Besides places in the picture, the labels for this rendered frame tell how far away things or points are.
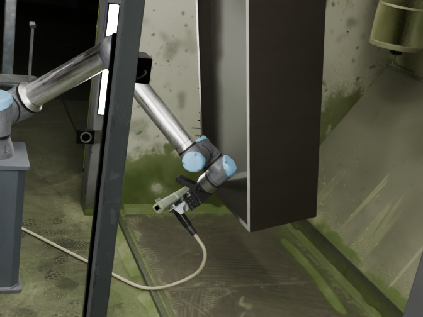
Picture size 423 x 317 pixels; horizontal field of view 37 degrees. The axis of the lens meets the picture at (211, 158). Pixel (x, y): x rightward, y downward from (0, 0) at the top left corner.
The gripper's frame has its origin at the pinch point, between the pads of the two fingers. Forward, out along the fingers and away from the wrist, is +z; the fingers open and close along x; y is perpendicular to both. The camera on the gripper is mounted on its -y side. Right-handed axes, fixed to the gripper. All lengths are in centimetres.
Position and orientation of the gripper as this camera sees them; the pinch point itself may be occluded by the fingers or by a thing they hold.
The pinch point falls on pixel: (172, 207)
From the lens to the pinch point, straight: 287.1
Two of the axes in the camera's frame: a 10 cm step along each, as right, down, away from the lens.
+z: -6.8, 5.9, 4.3
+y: 6.2, 7.8, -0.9
